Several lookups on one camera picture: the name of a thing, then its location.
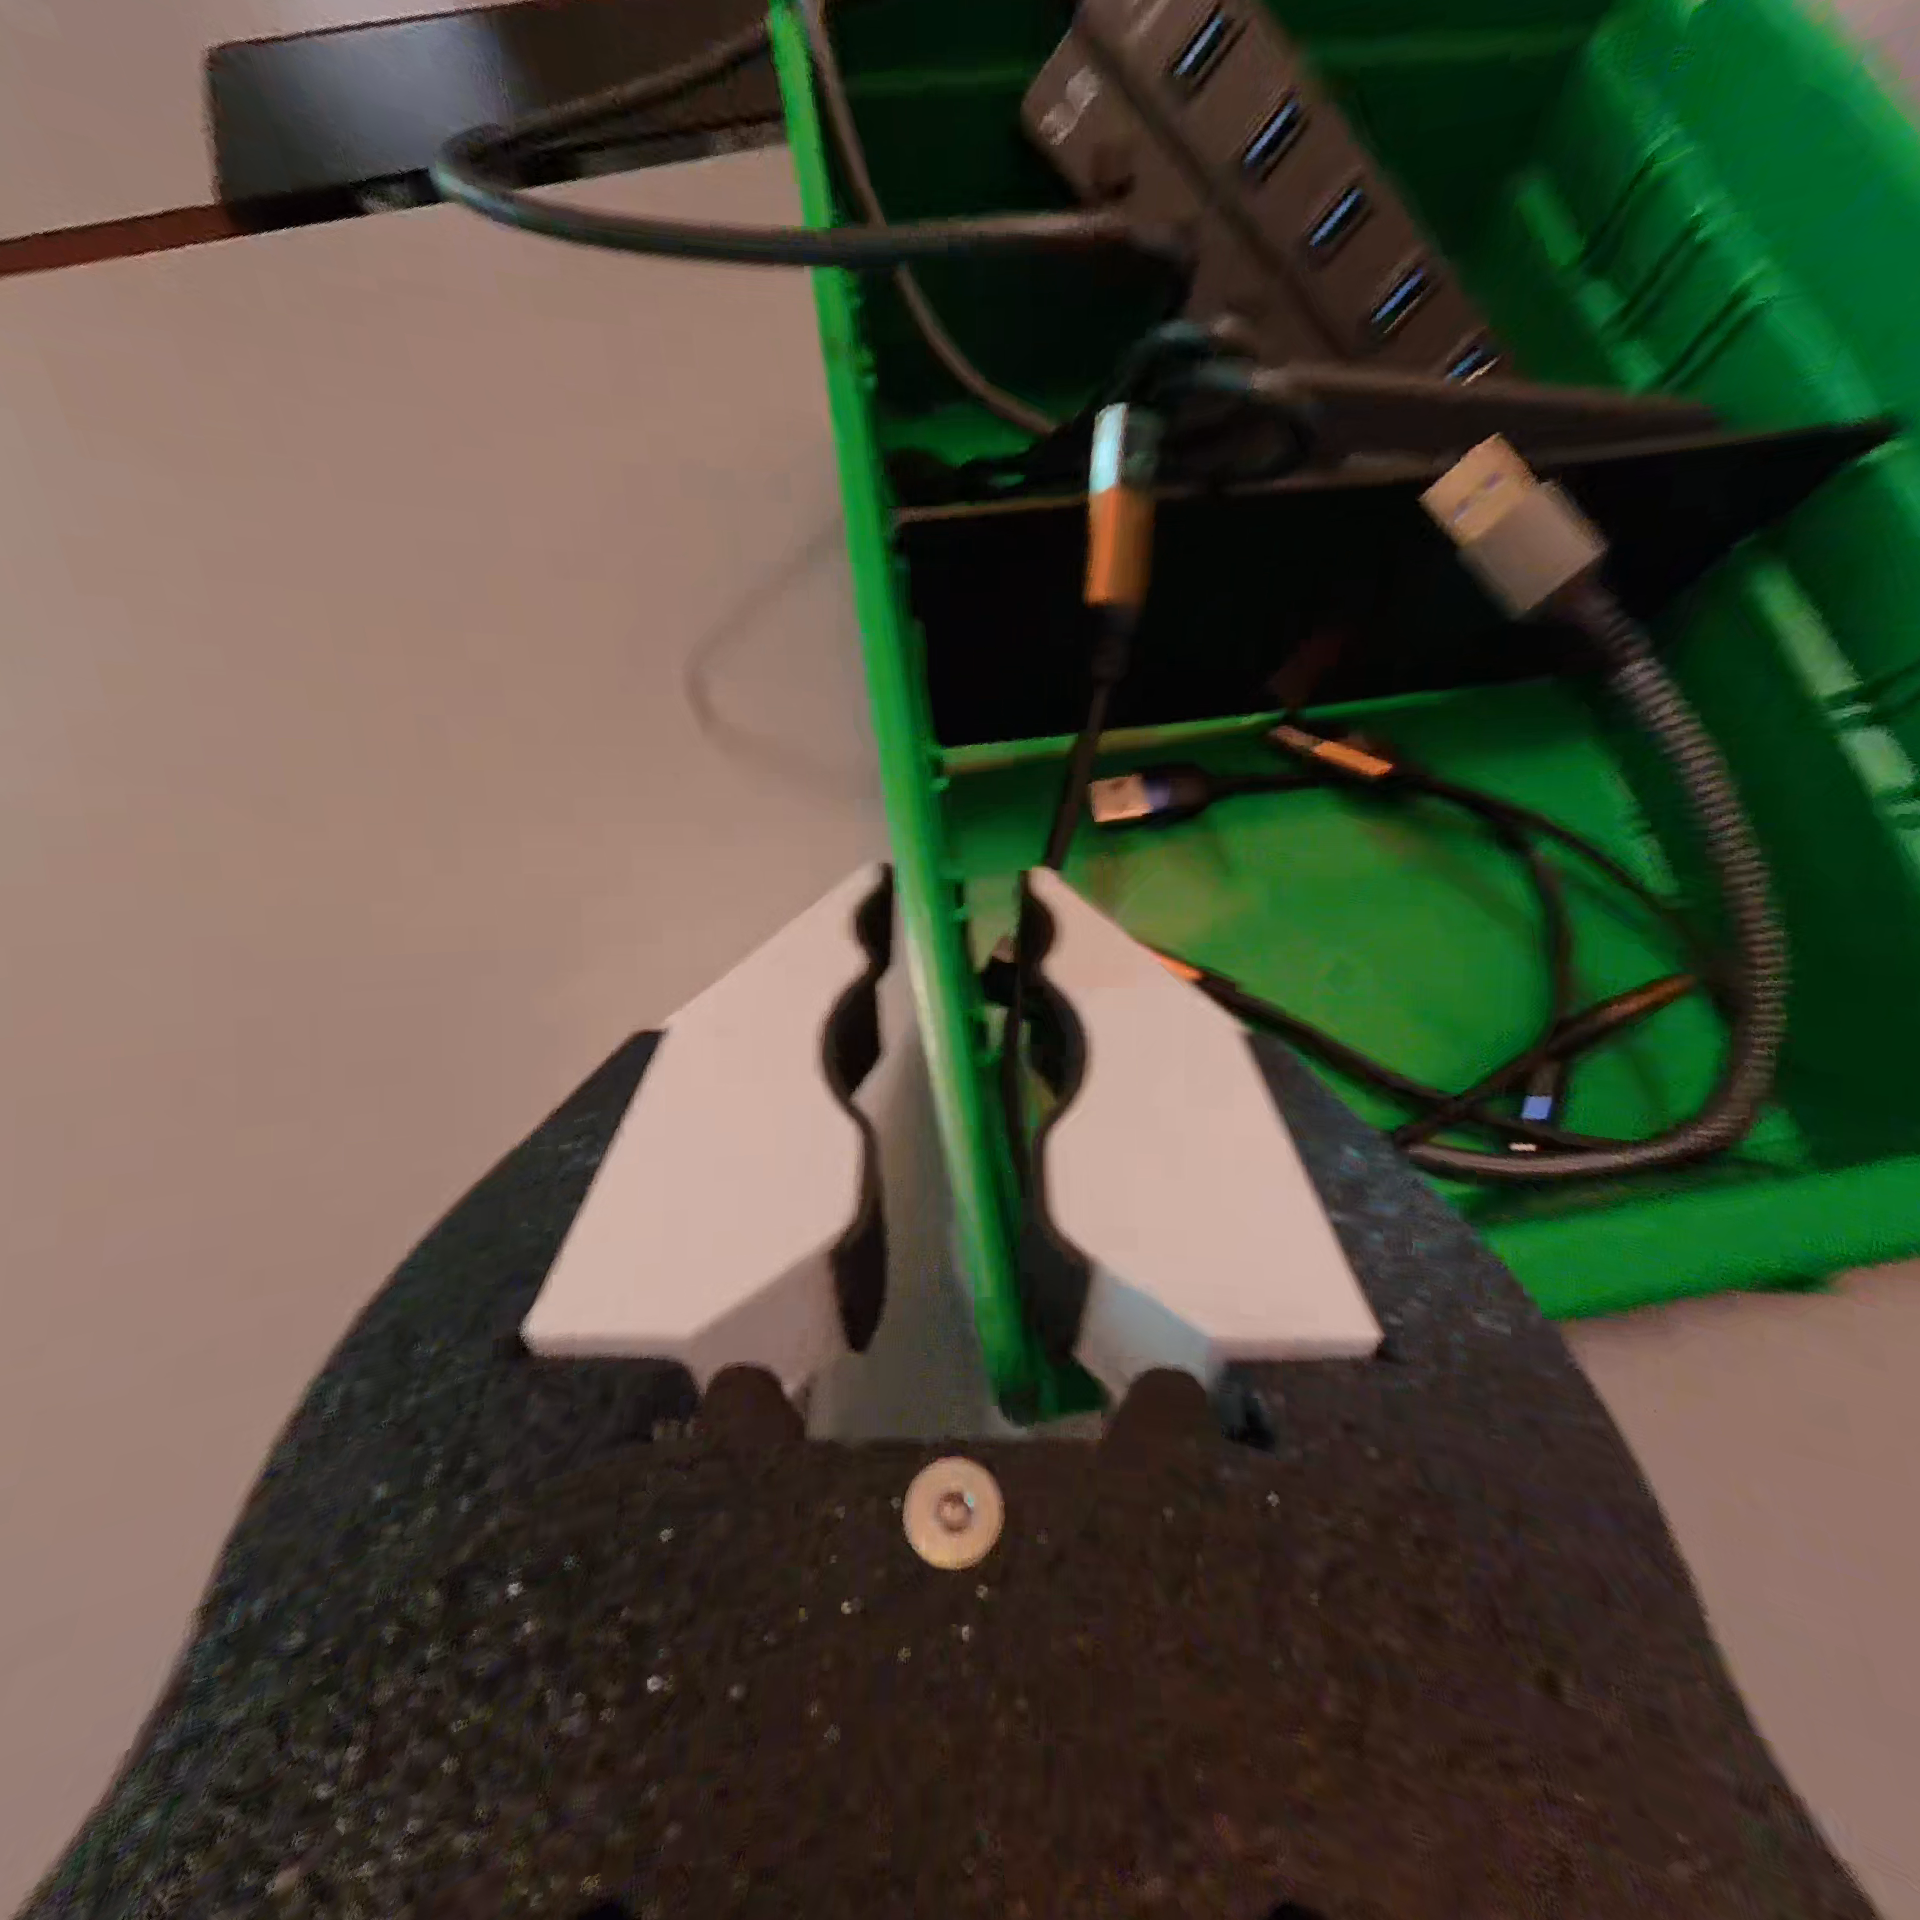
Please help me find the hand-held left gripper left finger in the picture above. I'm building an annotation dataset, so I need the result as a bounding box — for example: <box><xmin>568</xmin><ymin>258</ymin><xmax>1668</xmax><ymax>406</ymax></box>
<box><xmin>520</xmin><ymin>866</ymin><xmax>893</xmax><ymax>1394</ymax></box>

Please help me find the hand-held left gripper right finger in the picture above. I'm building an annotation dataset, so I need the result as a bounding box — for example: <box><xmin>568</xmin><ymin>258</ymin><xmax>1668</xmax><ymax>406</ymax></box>
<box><xmin>1018</xmin><ymin>866</ymin><xmax>1383</xmax><ymax>1394</ymax></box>

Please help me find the green storage bin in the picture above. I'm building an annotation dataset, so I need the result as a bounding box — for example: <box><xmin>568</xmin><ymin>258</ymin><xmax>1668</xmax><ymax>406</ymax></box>
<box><xmin>763</xmin><ymin>0</ymin><xmax>1920</xmax><ymax>1420</ymax></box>

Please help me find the grey usb hub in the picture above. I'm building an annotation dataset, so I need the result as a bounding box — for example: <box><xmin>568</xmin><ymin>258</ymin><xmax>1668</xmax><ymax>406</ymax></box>
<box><xmin>1198</xmin><ymin>357</ymin><xmax>1727</xmax><ymax>441</ymax></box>

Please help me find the ribbed black hub cable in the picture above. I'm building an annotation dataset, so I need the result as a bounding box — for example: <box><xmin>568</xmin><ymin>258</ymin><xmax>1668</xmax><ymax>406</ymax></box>
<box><xmin>427</xmin><ymin>0</ymin><xmax>1188</xmax><ymax>276</ymax></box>

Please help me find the black multi-port USB hub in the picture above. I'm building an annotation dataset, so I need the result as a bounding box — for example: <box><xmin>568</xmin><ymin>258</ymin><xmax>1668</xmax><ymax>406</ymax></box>
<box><xmin>890</xmin><ymin>426</ymin><xmax>1895</xmax><ymax>755</ymax></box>

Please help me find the black desk pad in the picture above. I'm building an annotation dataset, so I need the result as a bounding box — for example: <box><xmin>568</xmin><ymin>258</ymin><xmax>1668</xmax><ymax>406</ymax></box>
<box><xmin>204</xmin><ymin>0</ymin><xmax>789</xmax><ymax>229</ymax></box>

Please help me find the thin orange plug cable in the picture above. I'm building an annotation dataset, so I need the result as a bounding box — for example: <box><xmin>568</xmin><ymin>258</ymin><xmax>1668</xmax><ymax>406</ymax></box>
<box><xmin>1265</xmin><ymin>719</ymin><xmax>1705</xmax><ymax>1156</ymax></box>

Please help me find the grey plug braided usb cable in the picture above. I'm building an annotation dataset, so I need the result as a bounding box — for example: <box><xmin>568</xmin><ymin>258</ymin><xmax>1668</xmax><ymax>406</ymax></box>
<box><xmin>1418</xmin><ymin>432</ymin><xmax>1791</xmax><ymax>1179</ymax></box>

